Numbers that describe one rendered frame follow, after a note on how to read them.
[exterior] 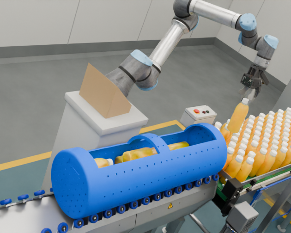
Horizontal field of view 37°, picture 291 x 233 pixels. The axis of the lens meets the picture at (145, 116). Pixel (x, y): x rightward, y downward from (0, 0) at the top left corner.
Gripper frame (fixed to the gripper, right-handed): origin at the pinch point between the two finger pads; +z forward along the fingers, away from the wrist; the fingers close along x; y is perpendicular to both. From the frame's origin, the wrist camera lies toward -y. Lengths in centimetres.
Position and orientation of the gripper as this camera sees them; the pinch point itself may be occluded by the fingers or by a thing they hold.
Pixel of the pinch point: (246, 100)
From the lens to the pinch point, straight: 233.3
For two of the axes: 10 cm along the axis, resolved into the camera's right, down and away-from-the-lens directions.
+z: -3.2, 8.7, 3.7
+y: -7.4, 0.1, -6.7
